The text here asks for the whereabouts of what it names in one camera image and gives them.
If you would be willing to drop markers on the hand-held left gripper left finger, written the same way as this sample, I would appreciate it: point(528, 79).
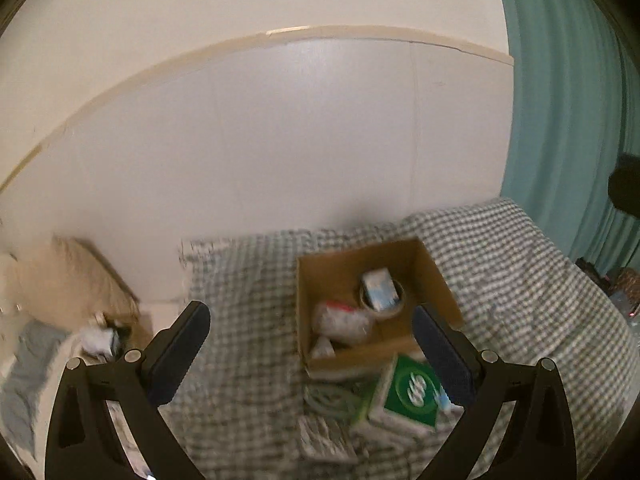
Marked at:
point(176, 355)

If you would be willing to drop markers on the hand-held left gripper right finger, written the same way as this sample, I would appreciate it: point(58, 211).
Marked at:
point(447, 360)

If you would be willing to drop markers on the green and white box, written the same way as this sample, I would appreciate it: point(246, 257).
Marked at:
point(414, 390)

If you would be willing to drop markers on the brown cardboard box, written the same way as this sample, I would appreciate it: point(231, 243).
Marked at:
point(350, 270)

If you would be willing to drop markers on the black and white object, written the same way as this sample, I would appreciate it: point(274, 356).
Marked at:
point(102, 340)

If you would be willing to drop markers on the roll of tape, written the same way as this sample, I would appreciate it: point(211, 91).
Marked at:
point(395, 305)

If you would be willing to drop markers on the checkered bed blanket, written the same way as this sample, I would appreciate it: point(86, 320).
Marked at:
point(510, 290)

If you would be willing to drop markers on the small blue and white packet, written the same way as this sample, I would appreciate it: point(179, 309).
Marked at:
point(380, 287)

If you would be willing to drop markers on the teal curtain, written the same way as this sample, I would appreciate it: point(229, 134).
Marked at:
point(560, 110)

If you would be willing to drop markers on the dark clutter pile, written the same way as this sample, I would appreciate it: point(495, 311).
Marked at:
point(612, 285)

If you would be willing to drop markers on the clear plastic bag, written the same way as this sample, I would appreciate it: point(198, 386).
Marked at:
point(340, 322)

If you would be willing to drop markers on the green white wrapped packet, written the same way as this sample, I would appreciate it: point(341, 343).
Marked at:
point(340, 400)

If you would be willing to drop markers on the blue grey cloth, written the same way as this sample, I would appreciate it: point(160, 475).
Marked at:
point(25, 390)

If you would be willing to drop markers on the white headboard panel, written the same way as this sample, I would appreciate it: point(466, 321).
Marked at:
point(280, 150)

